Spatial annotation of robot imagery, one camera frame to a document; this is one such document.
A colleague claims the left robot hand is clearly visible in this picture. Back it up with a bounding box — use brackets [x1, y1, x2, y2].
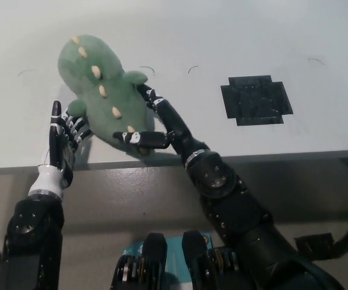
[28, 100, 92, 201]

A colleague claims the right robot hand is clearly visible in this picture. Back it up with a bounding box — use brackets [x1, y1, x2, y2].
[112, 83, 211, 167]

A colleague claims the green plush dinosaur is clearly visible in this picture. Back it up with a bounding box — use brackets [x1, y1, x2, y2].
[57, 34, 149, 157]

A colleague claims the black tape cross patch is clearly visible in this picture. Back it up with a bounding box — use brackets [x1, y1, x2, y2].
[220, 74, 294, 127]

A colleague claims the black and teal robot torso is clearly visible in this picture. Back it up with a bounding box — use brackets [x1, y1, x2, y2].
[111, 230, 245, 290]

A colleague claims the black floor tape patch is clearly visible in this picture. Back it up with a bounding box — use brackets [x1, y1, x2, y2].
[294, 232, 335, 260]

